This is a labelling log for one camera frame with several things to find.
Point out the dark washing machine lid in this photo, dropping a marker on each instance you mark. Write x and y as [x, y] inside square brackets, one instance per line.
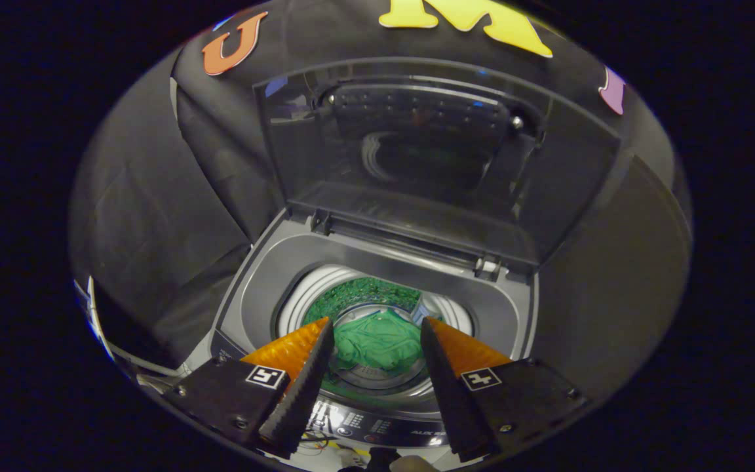
[567, 183]

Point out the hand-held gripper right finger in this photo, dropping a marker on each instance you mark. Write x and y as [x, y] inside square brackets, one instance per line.
[449, 406]

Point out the green polo shirt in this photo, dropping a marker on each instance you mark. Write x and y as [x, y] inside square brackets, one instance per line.
[377, 342]

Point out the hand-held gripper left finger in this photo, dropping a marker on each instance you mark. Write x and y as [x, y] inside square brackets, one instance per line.
[299, 406]

